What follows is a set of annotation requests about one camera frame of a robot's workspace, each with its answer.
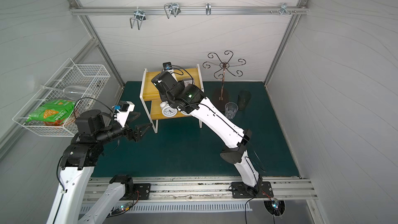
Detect white twin-bell alarm clock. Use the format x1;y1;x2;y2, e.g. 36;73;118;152
160;102;178;118

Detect clear square alarm clock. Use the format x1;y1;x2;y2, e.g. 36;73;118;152
183;79;193;87

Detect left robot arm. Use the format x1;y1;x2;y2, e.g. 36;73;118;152
47;110;151;224

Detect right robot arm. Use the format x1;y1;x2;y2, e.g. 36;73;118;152
151;72;262;191

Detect wooden two-tier shelf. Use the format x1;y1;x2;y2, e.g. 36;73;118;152
140;64;204;134

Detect clear drinking glass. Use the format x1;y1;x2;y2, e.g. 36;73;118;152
224;102;238;119

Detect dark tinted glass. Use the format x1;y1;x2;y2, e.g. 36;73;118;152
237;90;251;111

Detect green snack bag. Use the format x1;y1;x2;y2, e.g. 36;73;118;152
26;99;76;126

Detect double metal hook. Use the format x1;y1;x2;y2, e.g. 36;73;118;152
164;3;181;19
130;8;146;30

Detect single metal hook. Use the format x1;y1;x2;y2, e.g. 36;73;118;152
205;3;211;16

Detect right metal hook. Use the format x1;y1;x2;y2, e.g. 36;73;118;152
269;3;297;16

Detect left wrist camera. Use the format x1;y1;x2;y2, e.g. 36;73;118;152
114;101;135;128

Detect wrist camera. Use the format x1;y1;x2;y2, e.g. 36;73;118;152
162;62;174;73
114;101;135;128

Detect copper wire cup stand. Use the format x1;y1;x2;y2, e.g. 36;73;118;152
202;50;247;112

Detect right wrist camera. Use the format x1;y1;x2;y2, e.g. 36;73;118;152
162;62;174;73

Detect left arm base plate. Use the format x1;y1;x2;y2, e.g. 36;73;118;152
121;184;151;201

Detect white wire basket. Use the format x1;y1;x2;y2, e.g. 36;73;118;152
13;59;110;137

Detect white vented cable duct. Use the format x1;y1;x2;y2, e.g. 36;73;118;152
127;201;252;214

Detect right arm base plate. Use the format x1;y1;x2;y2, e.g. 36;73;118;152
228;181;274;199

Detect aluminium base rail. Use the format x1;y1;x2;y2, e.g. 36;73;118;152
62;176;318;204

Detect aluminium top rail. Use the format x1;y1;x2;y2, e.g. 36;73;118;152
70;5;309;16

